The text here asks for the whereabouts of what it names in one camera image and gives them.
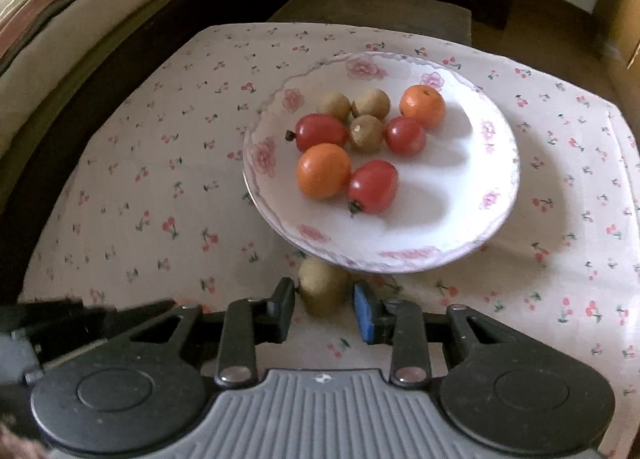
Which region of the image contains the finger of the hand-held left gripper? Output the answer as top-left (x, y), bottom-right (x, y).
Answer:
top-left (55, 300), bottom-right (175, 362)

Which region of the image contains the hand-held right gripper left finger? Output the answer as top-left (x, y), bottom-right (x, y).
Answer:
top-left (90, 278), bottom-right (296, 388)

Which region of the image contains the dark wooden sofa frame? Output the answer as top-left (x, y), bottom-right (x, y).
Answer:
top-left (0, 0), bottom-right (321, 302)

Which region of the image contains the cherry print tablecloth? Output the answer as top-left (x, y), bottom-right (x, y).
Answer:
top-left (17, 23), bottom-right (640, 459)

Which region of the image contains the orange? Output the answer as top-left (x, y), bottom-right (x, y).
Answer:
top-left (399, 84), bottom-right (446, 129)
top-left (296, 143), bottom-right (353, 200)

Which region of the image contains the beige sofa cushion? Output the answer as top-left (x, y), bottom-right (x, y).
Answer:
top-left (0, 0), bottom-right (281, 90)

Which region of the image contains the white floral plate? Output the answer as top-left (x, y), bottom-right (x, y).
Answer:
top-left (242, 51), bottom-right (521, 274)

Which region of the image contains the brown fuzzy cloth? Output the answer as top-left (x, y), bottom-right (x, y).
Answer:
top-left (0, 421), bottom-right (48, 459)

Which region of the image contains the brown longan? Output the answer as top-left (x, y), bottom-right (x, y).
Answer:
top-left (317, 92), bottom-right (352, 122)
top-left (352, 88), bottom-right (391, 120)
top-left (298, 257), bottom-right (351, 317)
top-left (348, 114), bottom-right (385, 154)

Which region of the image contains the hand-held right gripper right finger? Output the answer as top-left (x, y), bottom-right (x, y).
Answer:
top-left (353, 282), bottom-right (556, 388)

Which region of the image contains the red tomato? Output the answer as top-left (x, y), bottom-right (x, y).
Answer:
top-left (347, 160), bottom-right (400, 217)
top-left (384, 116), bottom-right (428, 158)
top-left (286, 113), bottom-right (350, 152)

